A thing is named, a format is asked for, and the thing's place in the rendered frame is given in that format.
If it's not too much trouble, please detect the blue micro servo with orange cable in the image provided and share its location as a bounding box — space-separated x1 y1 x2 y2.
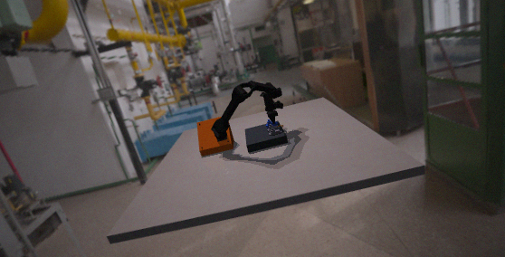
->
266 119 278 127

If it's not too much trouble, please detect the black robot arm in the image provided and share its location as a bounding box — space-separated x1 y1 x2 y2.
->
211 81 283 142

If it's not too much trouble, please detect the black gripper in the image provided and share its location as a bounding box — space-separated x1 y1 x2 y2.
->
264 101 278 124

